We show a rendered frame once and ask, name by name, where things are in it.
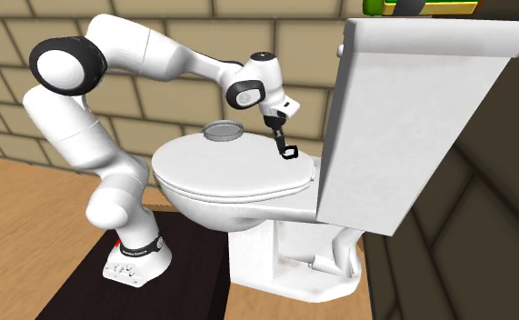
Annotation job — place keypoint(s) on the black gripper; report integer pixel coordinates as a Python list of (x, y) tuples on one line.
[(274, 121)]

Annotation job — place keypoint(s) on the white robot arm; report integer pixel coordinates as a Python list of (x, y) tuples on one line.
[(121, 53)]

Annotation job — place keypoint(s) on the grey round dish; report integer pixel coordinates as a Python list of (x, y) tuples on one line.
[(223, 131)]

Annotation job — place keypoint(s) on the white toilet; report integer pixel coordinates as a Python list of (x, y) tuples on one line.
[(374, 146)]

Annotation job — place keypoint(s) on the dark robot stand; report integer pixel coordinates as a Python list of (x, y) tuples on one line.
[(183, 274)]

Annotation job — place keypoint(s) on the dark curved object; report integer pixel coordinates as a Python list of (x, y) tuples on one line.
[(408, 6)]

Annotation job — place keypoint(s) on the green and yellow book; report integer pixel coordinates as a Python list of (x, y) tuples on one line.
[(436, 6)]

